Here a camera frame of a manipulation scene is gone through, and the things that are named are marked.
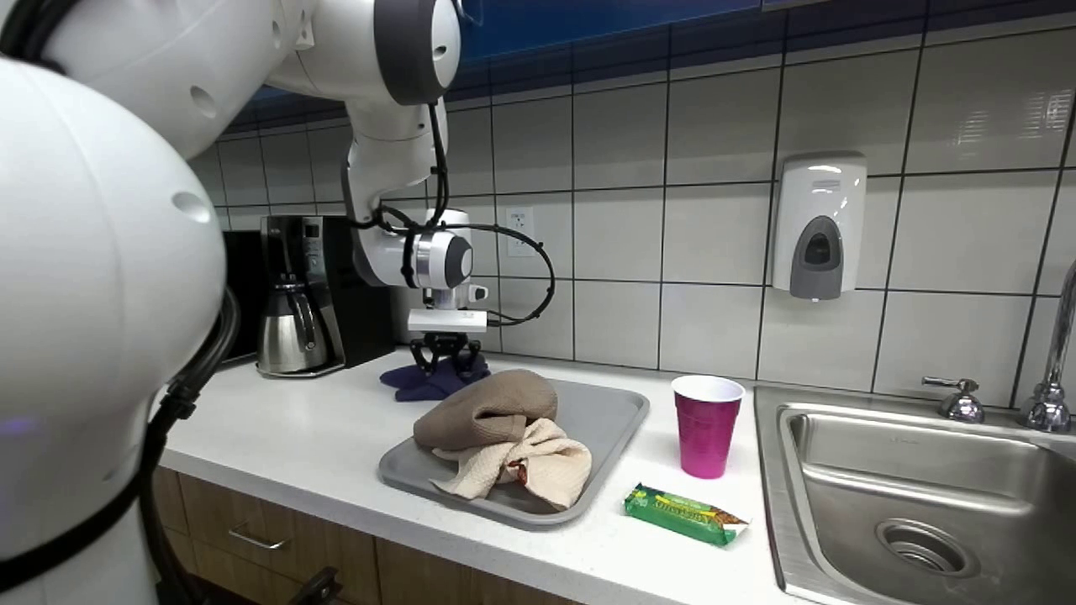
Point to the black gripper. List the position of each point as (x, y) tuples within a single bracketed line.
[(449, 344)]

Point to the blue towel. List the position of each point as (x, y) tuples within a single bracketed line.
[(416, 383)]

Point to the brown towel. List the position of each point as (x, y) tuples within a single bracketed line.
[(483, 406)]

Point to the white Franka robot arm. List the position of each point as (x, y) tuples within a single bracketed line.
[(101, 281)]

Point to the grey plastic tray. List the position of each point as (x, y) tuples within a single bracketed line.
[(598, 406)]

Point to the beige towel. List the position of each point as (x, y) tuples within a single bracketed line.
[(549, 465)]

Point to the black coffee maker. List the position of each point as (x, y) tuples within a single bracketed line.
[(324, 255)]

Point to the stainless steel carafe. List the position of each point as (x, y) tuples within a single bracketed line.
[(291, 329)]

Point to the black appliance box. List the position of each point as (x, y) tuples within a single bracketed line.
[(247, 289)]

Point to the wooden base cabinet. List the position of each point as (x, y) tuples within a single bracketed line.
[(324, 550)]

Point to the black lever clamp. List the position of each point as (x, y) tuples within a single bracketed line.
[(321, 585)]

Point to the magenta plastic cup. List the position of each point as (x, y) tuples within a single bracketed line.
[(707, 430)]

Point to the green snack packet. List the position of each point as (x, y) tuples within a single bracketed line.
[(677, 513)]

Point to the stainless steel sink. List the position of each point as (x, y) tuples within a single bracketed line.
[(896, 504)]

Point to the chrome faucet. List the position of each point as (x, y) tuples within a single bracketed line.
[(1051, 391)]

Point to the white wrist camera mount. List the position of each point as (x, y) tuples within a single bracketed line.
[(446, 319)]

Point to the white wall outlet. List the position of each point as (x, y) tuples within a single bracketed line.
[(523, 222)]

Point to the blue wall cabinet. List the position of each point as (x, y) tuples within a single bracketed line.
[(617, 18)]

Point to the white wall soap dispenser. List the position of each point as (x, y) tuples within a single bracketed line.
[(818, 231)]

